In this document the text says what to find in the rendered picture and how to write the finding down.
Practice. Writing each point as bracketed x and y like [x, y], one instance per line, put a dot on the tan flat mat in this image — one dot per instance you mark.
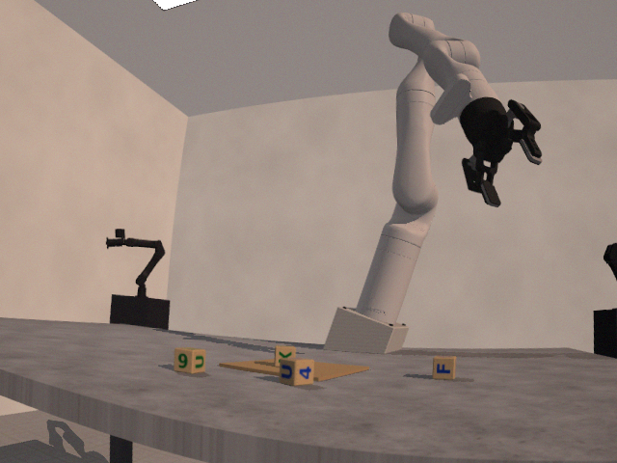
[322, 371]

